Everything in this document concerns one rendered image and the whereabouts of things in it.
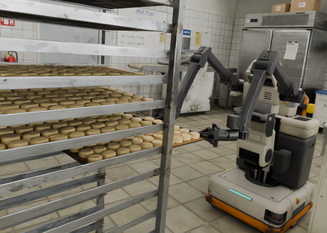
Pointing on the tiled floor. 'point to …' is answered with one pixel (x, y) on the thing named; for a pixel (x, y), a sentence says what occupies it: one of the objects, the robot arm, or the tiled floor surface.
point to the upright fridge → (252, 24)
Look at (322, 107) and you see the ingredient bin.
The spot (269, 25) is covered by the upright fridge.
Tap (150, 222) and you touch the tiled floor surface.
